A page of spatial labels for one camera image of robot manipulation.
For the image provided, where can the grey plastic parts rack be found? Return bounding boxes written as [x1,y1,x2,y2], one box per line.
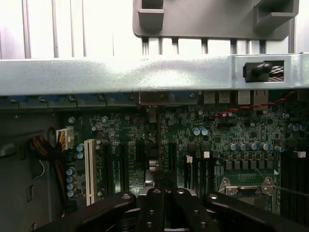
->
[132,0,300,41]

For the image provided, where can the open black PC case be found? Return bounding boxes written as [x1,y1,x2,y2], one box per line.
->
[0,52,309,232]

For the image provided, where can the black yellow power cable bundle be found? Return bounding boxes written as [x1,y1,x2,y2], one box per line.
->
[26,135,70,218]

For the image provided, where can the white PCI expansion slot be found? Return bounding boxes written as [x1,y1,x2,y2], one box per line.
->
[84,139,97,207]

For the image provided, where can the black expansion slot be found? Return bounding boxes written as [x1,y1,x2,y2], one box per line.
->
[119,142,128,194]
[103,142,114,194]
[169,142,177,175]

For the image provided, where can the white power connector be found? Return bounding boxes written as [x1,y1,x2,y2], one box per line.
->
[56,128,75,152]

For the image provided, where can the red black twisted wire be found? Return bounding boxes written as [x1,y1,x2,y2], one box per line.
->
[208,91,301,121]

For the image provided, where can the thin metal locking lever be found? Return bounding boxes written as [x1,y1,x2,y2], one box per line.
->
[271,183,309,195]

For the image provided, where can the blue card retention clips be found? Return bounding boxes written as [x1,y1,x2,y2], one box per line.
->
[0,94,136,108]

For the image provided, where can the green motherboard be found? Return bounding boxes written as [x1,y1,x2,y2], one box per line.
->
[55,106,309,218]

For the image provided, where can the black chassis intrusion switch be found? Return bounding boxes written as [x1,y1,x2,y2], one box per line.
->
[242,61,272,83]

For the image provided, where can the CPU socket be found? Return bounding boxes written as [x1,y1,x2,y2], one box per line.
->
[218,176,281,213]

